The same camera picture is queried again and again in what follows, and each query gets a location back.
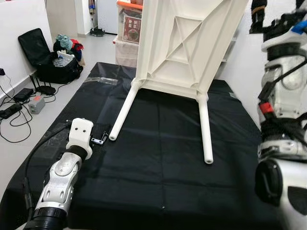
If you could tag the red cloth item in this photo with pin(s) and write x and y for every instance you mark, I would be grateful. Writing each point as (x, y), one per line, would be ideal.
(76, 45)

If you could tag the beige cloth covered stand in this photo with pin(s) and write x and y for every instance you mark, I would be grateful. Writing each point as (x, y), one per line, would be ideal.
(125, 53)

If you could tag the orange lidded storage box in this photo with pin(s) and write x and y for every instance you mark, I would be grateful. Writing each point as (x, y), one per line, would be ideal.
(130, 26)

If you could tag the black tablecloth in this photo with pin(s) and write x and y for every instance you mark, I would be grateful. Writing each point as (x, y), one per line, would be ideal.
(158, 182)

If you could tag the black antenna router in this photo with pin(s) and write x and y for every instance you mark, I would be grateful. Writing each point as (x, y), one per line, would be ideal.
(45, 90)

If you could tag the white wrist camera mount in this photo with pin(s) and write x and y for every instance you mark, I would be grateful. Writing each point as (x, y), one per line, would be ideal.
(80, 132)
(283, 39)

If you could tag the tan rubber band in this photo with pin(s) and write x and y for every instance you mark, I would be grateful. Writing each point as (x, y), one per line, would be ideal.
(259, 8)

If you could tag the black power adapter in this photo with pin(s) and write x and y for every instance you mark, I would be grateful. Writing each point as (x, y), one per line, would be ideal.
(10, 111)
(23, 94)

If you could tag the grey power box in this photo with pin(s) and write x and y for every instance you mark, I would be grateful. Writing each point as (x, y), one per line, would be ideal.
(36, 104)

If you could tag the clear tape cross patch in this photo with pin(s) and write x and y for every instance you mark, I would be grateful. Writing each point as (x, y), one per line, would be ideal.
(50, 143)

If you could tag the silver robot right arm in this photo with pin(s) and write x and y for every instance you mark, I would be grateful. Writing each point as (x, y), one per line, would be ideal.
(288, 91)

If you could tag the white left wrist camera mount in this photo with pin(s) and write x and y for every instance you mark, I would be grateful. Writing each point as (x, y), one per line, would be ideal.
(80, 132)

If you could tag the clear plastic bag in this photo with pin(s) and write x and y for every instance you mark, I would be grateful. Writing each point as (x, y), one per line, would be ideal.
(63, 58)

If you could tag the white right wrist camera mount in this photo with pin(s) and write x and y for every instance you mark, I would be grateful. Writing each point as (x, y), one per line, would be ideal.
(283, 39)

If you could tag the clear tape strip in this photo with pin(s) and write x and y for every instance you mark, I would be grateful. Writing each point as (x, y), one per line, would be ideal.
(100, 81)

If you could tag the black floor stand base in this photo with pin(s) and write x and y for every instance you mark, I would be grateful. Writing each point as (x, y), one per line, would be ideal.
(98, 32)

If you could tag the black wall plug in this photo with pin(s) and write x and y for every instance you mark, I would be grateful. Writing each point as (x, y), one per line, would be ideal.
(2, 72)

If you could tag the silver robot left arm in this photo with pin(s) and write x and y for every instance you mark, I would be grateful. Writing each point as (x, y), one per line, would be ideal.
(60, 177)

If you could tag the white plastic children table top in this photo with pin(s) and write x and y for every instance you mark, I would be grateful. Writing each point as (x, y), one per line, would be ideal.
(158, 48)

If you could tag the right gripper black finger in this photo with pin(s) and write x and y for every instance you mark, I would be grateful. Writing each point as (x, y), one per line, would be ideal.
(258, 21)

